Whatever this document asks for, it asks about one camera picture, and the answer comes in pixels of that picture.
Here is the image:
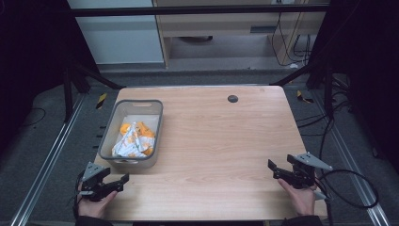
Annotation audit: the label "person's left hand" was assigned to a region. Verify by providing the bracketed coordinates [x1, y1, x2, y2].
[77, 182, 119, 219]

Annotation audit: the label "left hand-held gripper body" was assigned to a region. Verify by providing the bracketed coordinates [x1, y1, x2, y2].
[79, 161, 120, 202]

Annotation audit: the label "person's right hand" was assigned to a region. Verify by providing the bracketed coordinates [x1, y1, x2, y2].
[277, 177, 318, 218]

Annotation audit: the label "black metal stand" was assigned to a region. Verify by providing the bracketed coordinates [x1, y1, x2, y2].
[61, 60, 127, 124]
[269, 60, 335, 121]

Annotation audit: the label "black floor cables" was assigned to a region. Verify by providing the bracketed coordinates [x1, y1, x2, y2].
[295, 74, 357, 162]

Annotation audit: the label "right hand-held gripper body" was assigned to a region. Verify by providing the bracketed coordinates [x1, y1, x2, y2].
[281, 152, 334, 190]

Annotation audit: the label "hanging black cables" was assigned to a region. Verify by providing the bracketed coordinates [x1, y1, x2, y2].
[270, 11, 312, 68]

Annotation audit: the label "orange peel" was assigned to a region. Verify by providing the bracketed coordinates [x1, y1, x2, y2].
[120, 121, 156, 139]

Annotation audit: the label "yellow black tape strip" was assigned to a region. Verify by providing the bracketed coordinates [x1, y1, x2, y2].
[295, 89, 315, 105]
[95, 92, 108, 110]

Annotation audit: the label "grey plastic basket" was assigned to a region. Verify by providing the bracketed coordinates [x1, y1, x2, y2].
[97, 99, 165, 170]

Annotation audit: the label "thin black floor cable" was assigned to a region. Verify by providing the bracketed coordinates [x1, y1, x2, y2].
[18, 106, 47, 129]

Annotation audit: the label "light wooden desk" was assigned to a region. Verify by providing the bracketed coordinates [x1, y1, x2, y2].
[152, 0, 328, 70]

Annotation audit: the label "crumpled white orange wrapper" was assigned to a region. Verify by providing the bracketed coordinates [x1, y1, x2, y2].
[111, 121, 156, 159]

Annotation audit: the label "white cabinet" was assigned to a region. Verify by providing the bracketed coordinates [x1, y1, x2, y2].
[66, 0, 166, 66]

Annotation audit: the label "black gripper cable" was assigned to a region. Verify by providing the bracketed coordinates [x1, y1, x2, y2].
[72, 169, 87, 220]
[314, 169, 379, 226]

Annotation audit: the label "black horizontal frame bar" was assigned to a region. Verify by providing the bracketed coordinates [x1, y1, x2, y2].
[69, 3, 331, 18]

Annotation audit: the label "aluminium floor rail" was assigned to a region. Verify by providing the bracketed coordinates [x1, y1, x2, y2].
[8, 93, 87, 226]
[311, 89, 393, 226]

